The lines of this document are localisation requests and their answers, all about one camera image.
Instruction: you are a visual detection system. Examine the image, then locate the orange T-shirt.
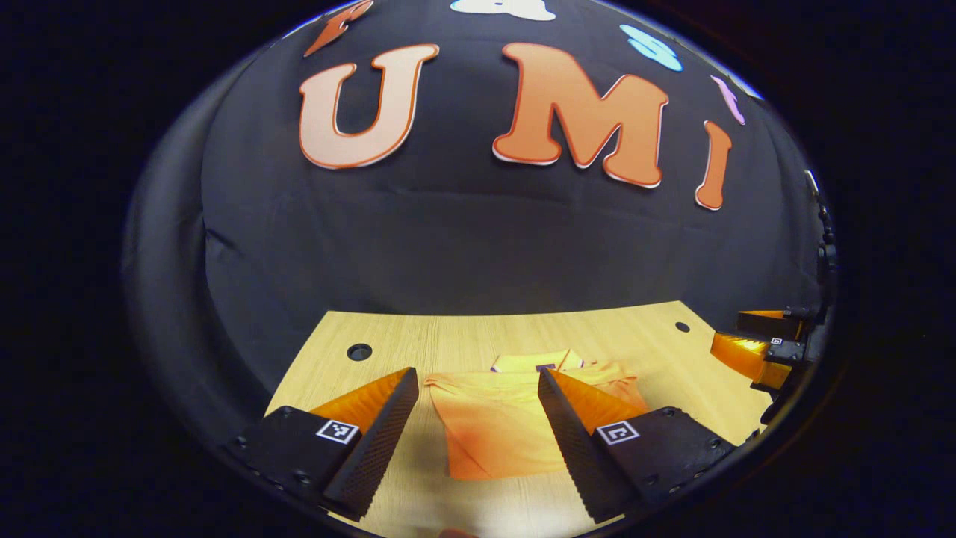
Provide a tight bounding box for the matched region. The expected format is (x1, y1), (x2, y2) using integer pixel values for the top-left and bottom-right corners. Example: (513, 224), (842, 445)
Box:
(424, 350), (649, 480)

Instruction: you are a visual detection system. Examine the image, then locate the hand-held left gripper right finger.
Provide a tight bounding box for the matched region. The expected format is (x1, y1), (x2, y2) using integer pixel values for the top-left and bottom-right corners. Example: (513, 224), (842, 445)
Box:
(538, 368), (736, 524)

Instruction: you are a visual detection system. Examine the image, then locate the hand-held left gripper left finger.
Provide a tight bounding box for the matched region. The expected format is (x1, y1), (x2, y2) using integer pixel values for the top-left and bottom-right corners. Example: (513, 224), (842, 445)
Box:
(232, 366), (420, 522)

